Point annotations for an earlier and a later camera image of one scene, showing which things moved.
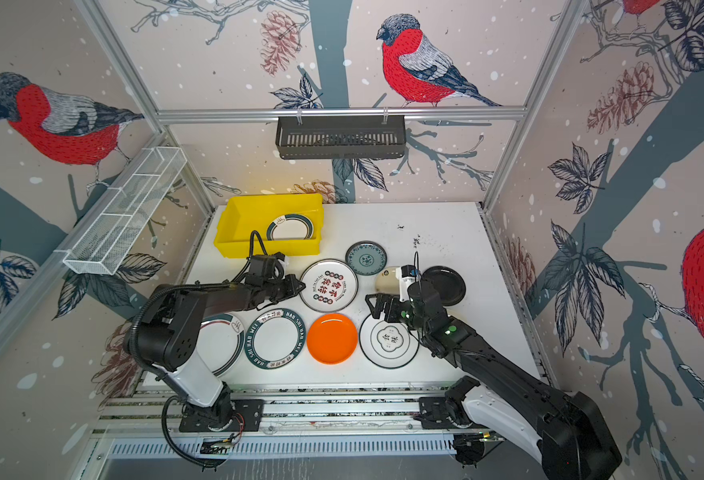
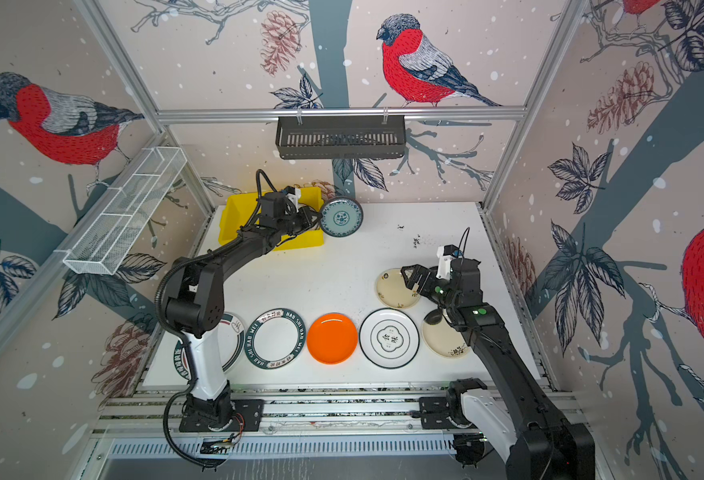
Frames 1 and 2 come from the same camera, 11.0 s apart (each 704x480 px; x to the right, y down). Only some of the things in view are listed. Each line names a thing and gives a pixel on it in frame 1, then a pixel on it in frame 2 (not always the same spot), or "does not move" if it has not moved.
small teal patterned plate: (366, 258) -> (341, 217)
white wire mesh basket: (118, 222) does not move
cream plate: (387, 282) does not move
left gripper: (291, 280) -> (304, 213)
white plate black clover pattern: (387, 344) does not move
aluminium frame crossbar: (271, 115) does not move
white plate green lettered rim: (275, 339) does not move
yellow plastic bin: (289, 223) does not move
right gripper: (378, 309) -> (422, 271)
